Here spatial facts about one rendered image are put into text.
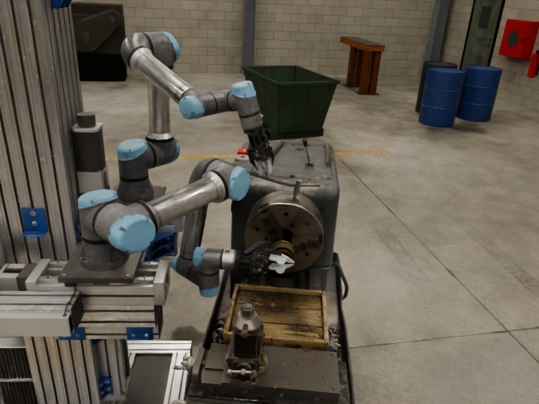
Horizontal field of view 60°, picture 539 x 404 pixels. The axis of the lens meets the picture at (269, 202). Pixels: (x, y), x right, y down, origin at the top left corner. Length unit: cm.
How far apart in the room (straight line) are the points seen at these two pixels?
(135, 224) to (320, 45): 1115
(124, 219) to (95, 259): 22
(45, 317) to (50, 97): 66
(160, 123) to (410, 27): 1150
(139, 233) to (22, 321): 44
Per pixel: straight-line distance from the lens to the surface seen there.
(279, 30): 1199
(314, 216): 180
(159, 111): 195
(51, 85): 157
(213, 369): 145
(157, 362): 259
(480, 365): 319
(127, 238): 136
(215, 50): 1180
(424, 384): 294
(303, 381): 142
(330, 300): 247
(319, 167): 211
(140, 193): 196
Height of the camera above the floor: 199
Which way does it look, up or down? 25 degrees down
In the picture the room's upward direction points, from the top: 3 degrees clockwise
